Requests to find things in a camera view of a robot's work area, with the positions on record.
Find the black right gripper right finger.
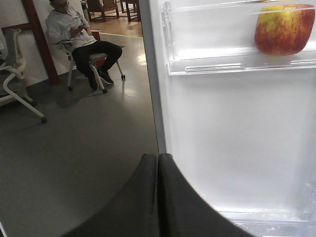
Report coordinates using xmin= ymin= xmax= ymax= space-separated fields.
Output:
xmin=157 ymin=154 xmax=251 ymax=237

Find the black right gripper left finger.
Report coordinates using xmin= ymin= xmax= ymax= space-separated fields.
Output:
xmin=63 ymin=154 xmax=157 ymax=237

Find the fridge door white inside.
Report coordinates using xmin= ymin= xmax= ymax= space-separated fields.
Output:
xmin=140 ymin=0 xmax=316 ymax=222

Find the red yellow apple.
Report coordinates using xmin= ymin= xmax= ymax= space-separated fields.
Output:
xmin=254 ymin=4 xmax=316 ymax=56

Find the clear middle door bin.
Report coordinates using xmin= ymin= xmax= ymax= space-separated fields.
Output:
xmin=219 ymin=182 xmax=316 ymax=237

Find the clear door bin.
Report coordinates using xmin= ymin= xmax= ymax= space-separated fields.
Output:
xmin=161 ymin=0 xmax=316 ymax=76
xmin=219 ymin=182 xmax=316 ymax=237

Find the white office chair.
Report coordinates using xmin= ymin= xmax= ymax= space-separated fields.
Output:
xmin=49 ymin=25 xmax=122 ymax=93

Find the seated person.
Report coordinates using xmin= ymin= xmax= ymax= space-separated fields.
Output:
xmin=45 ymin=0 xmax=122 ymax=90

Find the clear upper door bin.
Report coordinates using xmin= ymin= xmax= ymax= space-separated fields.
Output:
xmin=161 ymin=0 xmax=316 ymax=76

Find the grey mesh office chair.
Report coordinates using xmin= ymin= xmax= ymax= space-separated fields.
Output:
xmin=0 ymin=29 xmax=47 ymax=123

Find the red wooden post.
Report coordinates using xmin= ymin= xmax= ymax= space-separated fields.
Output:
xmin=2 ymin=0 xmax=61 ymax=86

